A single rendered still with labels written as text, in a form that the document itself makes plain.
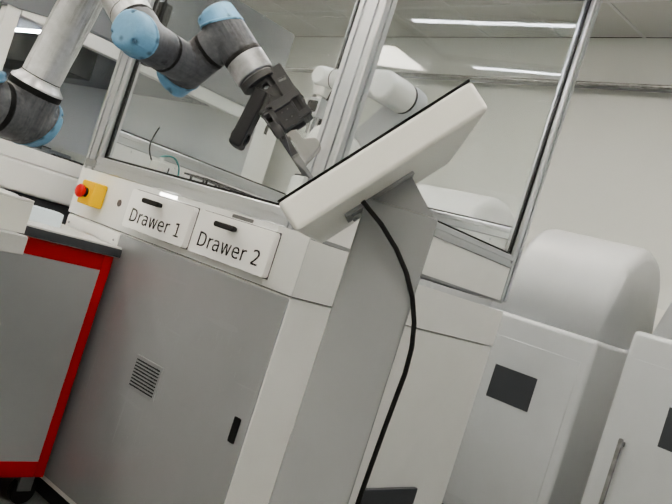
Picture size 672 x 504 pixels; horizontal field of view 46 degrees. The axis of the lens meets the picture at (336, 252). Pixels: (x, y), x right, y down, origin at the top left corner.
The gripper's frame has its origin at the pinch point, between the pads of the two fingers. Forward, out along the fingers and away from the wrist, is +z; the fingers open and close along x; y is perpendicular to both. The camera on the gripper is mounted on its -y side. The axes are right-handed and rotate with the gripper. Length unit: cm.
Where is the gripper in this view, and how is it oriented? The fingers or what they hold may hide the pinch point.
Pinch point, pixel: (304, 174)
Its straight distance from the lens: 146.0
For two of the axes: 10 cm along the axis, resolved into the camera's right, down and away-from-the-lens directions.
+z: 5.4, 8.4, -0.5
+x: 0.4, 0.3, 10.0
